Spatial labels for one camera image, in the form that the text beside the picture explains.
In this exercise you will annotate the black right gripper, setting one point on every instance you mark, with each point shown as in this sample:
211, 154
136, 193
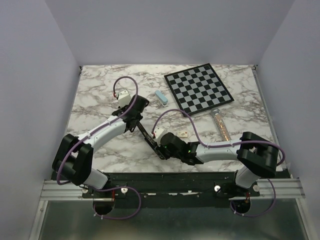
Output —
168, 156

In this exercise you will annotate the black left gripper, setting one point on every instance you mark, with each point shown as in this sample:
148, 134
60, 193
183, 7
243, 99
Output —
123, 108

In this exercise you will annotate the cream staple box sleeve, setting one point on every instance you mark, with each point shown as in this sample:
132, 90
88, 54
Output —
182, 134

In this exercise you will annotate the black stapler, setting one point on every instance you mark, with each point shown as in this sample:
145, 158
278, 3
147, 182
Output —
150, 141

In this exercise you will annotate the light blue mini stapler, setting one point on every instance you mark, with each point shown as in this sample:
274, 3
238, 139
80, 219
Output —
161, 97

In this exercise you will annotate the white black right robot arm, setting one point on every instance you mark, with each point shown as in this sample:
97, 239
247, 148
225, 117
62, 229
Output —
258, 156

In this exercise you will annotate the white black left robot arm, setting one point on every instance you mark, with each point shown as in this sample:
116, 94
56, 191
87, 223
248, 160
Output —
74, 158

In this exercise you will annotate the glitter filled clear tube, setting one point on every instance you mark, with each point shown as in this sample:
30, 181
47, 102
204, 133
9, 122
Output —
220, 124

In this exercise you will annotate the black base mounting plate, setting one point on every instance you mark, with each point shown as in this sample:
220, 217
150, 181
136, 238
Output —
181, 180

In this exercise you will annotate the black grey chessboard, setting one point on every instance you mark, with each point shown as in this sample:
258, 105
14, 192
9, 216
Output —
198, 89

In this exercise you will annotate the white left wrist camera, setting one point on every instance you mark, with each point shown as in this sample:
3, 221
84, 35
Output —
123, 97

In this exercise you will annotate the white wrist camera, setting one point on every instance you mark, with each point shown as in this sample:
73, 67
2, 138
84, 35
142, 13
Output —
158, 132
123, 97

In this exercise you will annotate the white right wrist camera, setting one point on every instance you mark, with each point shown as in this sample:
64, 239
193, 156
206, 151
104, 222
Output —
158, 132

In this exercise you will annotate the aluminium frame rail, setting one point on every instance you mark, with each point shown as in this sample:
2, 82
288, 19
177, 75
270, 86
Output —
289, 188

